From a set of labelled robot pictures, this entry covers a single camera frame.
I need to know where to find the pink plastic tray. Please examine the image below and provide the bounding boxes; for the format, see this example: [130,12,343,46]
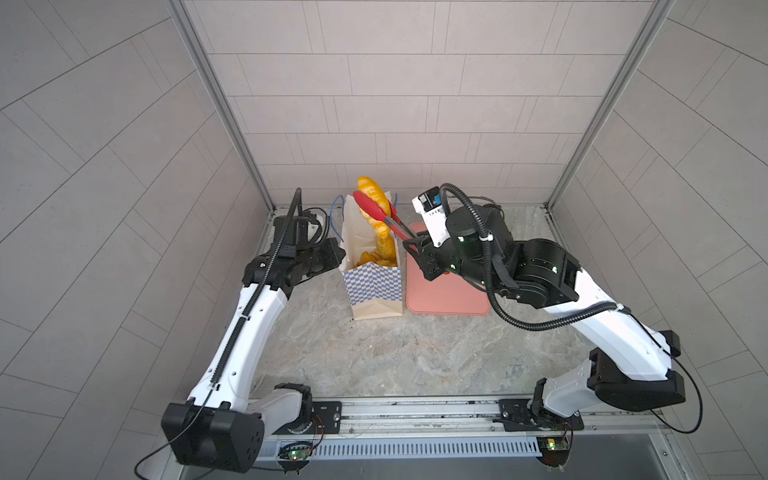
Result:
[405,253,491,316]

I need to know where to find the aluminium corner profile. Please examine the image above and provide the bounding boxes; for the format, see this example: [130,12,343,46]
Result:
[545,0,675,212]
[166,0,276,212]

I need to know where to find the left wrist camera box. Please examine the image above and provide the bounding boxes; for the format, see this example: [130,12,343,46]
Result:
[273,212,323,257]

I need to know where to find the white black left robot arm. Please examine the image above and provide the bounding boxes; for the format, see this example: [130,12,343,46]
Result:
[161,238,345,473]

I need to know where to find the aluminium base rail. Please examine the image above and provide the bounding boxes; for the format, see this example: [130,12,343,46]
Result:
[157,392,670,475]

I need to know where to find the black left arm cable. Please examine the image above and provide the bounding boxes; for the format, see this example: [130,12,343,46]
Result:
[133,187,331,480]

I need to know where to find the aluminium corner profile left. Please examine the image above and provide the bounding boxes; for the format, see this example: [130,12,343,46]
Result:
[166,0,276,212]

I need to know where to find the sesame oval bread roll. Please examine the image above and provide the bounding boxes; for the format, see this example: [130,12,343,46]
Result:
[376,235,397,261]

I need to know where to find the blue checkered paper bag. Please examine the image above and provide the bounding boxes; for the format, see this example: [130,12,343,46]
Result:
[333,195,404,320]

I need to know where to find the aluminium corner profile right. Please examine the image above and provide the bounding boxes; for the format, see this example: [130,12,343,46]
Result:
[545,0,675,212]

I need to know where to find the red silicone steel tongs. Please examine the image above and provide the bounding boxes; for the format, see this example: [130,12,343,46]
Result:
[353,191,416,240]

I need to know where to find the left circuit board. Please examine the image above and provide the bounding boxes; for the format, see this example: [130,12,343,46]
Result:
[277,441,314,462]

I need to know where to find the right circuit board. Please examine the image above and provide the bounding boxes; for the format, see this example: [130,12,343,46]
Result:
[536,436,571,468]

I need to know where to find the circuit board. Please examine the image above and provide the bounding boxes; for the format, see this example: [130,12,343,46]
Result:
[277,441,314,462]
[536,436,571,468]

